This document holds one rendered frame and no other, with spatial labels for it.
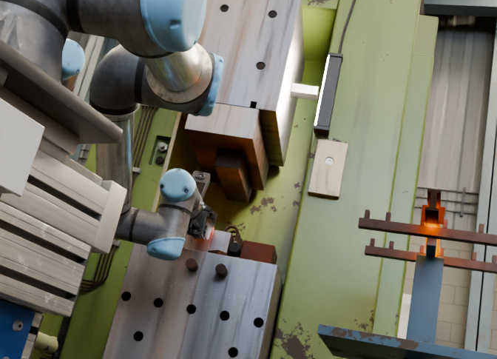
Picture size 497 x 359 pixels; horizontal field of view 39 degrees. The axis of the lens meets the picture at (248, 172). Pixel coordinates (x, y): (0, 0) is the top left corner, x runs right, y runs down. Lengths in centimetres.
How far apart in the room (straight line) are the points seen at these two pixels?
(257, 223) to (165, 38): 157
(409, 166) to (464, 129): 595
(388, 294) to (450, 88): 648
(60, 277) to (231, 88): 127
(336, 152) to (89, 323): 86
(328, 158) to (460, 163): 630
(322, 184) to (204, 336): 58
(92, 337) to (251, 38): 98
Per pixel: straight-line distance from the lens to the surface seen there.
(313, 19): 240
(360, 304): 195
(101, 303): 204
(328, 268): 197
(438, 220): 149
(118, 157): 141
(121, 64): 127
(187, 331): 176
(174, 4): 84
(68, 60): 147
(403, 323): 710
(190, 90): 121
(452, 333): 775
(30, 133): 66
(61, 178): 85
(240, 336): 174
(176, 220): 152
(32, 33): 84
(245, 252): 185
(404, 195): 252
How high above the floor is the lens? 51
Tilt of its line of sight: 20 degrees up
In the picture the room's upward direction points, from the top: 13 degrees clockwise
